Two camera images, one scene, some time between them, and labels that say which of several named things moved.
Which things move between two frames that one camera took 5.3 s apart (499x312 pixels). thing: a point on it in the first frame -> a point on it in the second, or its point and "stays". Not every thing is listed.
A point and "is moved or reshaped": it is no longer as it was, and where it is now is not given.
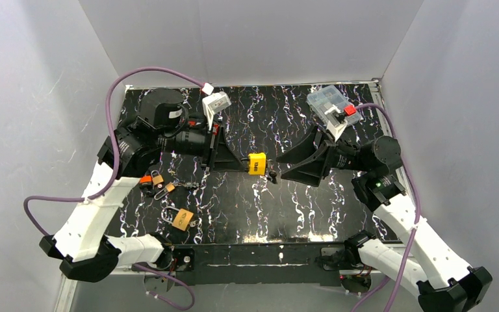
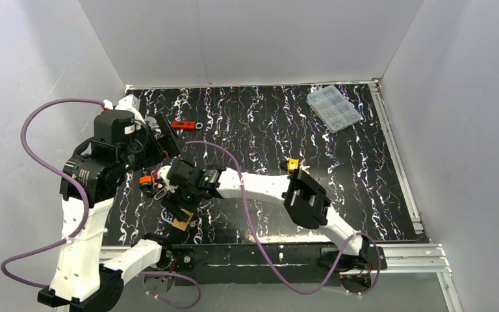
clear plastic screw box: x=321 y=99 stays
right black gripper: x=324 y=156 -> x=163 y=185
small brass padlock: x=169 y=188 stays
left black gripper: x=211 y=149 -> x=166 y=135
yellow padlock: x=257 y=164 is moved or reshaped
